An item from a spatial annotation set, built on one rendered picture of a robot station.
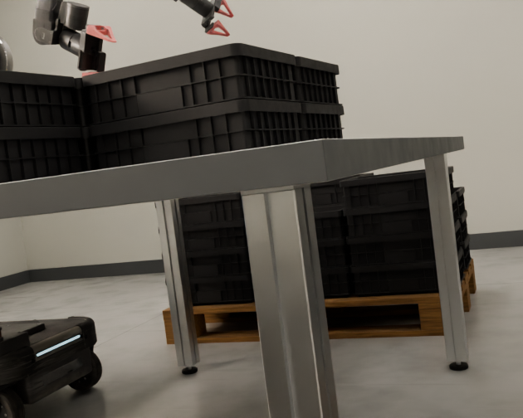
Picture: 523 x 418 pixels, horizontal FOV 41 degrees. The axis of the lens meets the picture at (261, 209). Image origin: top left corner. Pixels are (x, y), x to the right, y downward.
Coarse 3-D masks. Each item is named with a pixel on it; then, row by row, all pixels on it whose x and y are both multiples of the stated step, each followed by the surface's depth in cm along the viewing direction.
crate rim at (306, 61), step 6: (300, 60) 164; (306, 60) 168; (312, 60) 171; (294, 66) 164; (306, 66) 167; (312, 66) 171; (318, 66) 174; (324, 66) 178; (330, 66) 183; (336, 66) 187; (336, 72) 186
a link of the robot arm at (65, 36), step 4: (64, 28) 184; (68, 28) 185; (72, 28) 182; (76, 28) 182; (64, 32) 183; (68, 32) 183; (72, 32) 182; (76, 32) 182; (60, 36) 183; (64, 36) 182; (68, 36) 181; (60, 40) 183; (64, 40) 182; (68, 40) 181; (60, 44) 184; (64, 44) 183; (68, 44) 181; (64, 48) 184; (68, 48) 182
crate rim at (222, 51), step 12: (216, 48) 138; (228, 48) 137; (240, 48) 137; (252, 48) 142; (264, 48) 147; (156, 60) 145; (168, 60) 143; (180, 60) 142; (192, 60) 141; (204, 60) 140; (276, 60) 152; (288, 60) 158; (108, 72) 150; (120, 72) 149; (132, 72) 147; (144, 72) 146; (84, 84) 153; (96, 84) 152
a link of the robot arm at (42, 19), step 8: (40, 0) 182; (48, 0) 181; (56, 0) 182; (40, 8) 182; (48, 8) 181; (56, 8) 182; (40, 16) 182; (48, 16) 181; (56, 16) 183; (40, 24) 183; (48, 24) 182; (32, 32) 184
